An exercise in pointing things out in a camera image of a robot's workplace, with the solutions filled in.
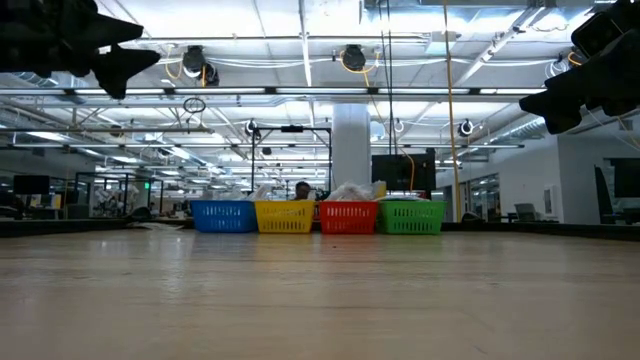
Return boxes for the grey office chair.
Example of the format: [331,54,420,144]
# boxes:
[513,201,540,222]

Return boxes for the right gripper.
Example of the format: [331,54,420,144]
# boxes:
[518,0,640,135]

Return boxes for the black desk monitor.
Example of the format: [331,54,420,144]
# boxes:
[12,173,52,196]

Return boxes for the black monitor on stand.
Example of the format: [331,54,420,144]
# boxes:
[370,149,438,192]

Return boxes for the black wall monitor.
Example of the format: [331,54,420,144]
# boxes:
[610,156,640,199]

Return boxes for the white building column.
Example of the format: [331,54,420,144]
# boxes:
[331,102,373,194]

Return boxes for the yellow plastic basket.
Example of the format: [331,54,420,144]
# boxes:
[253,199,316,234]

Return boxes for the bagged white cotton balls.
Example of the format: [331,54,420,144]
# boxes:
[337,180,382,203]

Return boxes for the red plastic basket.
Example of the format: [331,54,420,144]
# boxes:
[318,199,380,235]

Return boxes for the blue plastic basket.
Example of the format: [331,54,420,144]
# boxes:
[189,199,257,235]

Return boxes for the silver ceiling duct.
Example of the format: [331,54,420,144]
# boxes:
[478,113,604,147]

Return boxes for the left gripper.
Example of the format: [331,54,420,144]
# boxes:
[0,0,162,100]

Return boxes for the green plastic basket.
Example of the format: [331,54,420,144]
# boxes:
[375,199,447,235]

